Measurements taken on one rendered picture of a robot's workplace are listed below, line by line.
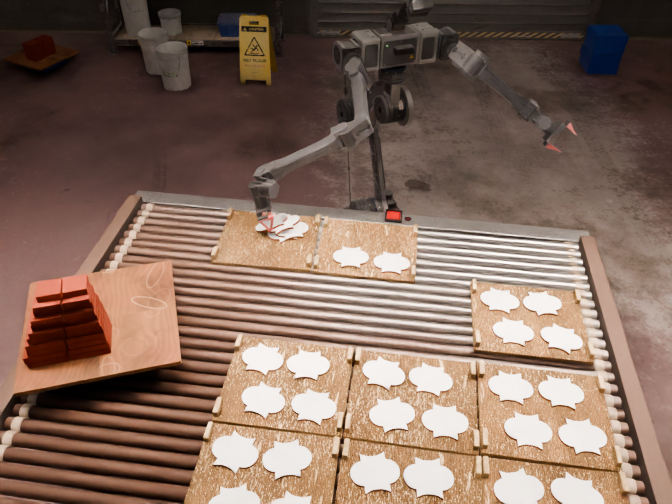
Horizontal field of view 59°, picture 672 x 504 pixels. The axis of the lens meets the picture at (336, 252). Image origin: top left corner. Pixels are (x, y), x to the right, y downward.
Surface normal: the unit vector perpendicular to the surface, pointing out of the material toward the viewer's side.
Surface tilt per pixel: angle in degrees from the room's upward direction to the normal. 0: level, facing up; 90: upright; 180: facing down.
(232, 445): 0
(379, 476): 0
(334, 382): 0
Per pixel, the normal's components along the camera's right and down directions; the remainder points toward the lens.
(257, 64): -0.06, 0.48
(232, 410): 0.02, -0.76
